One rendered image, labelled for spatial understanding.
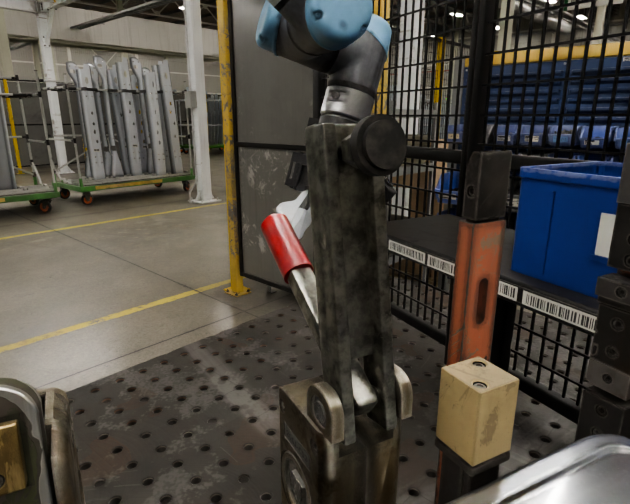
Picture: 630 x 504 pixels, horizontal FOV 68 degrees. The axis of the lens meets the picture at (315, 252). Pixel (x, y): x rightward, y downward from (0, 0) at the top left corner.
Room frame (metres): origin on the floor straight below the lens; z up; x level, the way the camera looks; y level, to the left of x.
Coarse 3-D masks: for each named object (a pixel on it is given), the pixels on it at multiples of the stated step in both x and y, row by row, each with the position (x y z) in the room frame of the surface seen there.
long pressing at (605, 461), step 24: (552, 456) 0.26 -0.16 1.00; (576, 456) 0.26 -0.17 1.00; (600, 456) 0.27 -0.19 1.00; (624, 456) 0.27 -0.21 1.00; (504, 480) 0.24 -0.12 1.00; (528, 480) 0.24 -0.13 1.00; (552, 480) 0.24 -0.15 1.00; (576, 480) 0.24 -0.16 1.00; (600, 480) 0.24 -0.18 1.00; (624, 480) 0.24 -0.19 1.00
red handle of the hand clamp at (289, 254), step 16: (272, 224) 0.33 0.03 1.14; (288, 224) 0.34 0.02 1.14; (272, 240) 0.32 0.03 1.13; (288, 240) 0.32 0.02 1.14; (288, 256) 0.31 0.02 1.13; (304, 256) 0.31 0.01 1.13; (288, 272) 0.30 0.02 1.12; (304, 272) 0.30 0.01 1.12; (304, 288) 0.29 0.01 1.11; (304, 304) 0.28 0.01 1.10; (352, 368) 0.25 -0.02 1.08; (352, 384) 0.24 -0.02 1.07; (368, 384) 0.24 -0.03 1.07; (368, 400) 0.23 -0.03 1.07
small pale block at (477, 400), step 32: (448, 384) 0.26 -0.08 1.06; (480, 384) 0.25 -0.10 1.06; (512, 384) 0.25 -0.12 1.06; (448, 416) 0.26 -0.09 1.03; (480, 416) 0.24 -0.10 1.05; (512, 416) 0.25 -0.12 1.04; (448, 448) 0.26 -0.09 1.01; (480, 448) 0.24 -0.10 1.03; (448, 480) 0.26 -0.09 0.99; (480, 480) 0.25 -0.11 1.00
